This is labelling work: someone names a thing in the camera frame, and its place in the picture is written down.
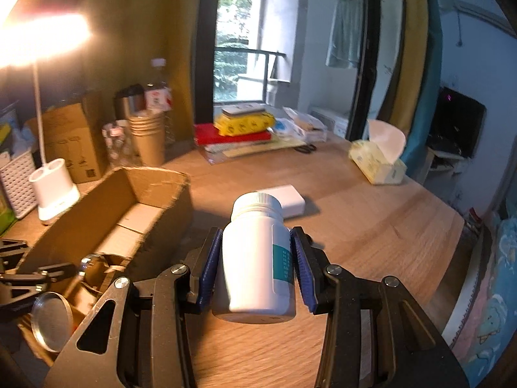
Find orange tin can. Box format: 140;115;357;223
31;292;85;353

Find cardboard box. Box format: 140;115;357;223
11;166;194;364

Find white pill bottle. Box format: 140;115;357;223
212;192;296;324

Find white power adapter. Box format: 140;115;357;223
260;185;306;219

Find white perforated plastic basket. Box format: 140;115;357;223
1;150;38;220

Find grey headboard bed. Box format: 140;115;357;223
441;209;517;377

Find brown lamp packaging box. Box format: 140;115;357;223
42;92;109;183

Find floral glass jar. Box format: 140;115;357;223
102;120;137;168

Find tissue pack with tissue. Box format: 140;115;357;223
349;119;406;186

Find stack of paper cups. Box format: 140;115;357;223
129;109;166;167

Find stainless steel thermos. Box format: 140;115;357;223
113;84;146;120

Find black scissors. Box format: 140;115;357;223
294;144;317;154

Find clear plastic water bottle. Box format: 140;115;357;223
144;58;175;147

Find white desk lamp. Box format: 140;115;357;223
0;7;92;225

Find black television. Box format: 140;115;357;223
427;87;486;158

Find white small boxes pile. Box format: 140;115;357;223
272;107;328;144

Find yellow wet wipes pack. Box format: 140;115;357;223
214;111;275;137

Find grey case on wipes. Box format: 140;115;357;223
222;102;266;116

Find yellow curtain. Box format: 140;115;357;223
390;0;428;137

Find hanging grey clothes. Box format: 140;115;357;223
326;0;363;69

